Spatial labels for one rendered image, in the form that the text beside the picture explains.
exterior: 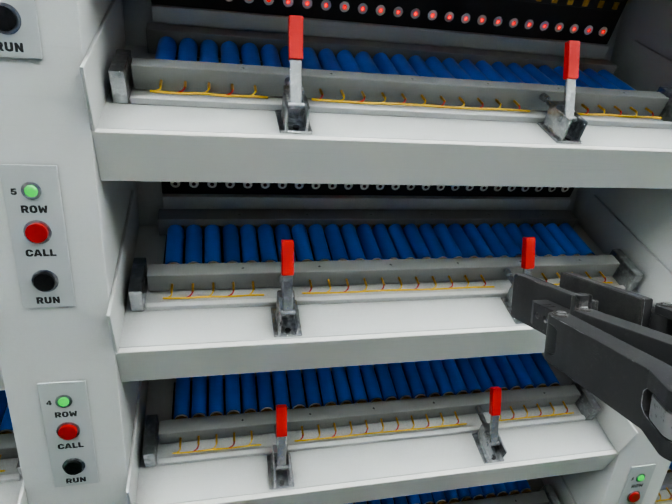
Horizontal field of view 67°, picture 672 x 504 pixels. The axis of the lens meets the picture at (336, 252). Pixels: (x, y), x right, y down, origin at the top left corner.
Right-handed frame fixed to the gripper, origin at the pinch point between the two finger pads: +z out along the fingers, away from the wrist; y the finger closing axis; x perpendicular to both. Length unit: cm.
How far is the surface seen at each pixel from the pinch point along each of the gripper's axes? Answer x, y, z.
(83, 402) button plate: -14.1, -33.8, 21.7
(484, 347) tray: -11.4, 7.3, 22.5
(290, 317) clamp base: -7.3, -14.3, 23.5
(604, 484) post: -34, 30, 27
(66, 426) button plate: -16.4, -35.4, 21.8
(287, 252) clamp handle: -0.3, -14.8, 22.2
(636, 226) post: 1.5, 29.8, 27.2
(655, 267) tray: -2.9, 29.6, 23.3
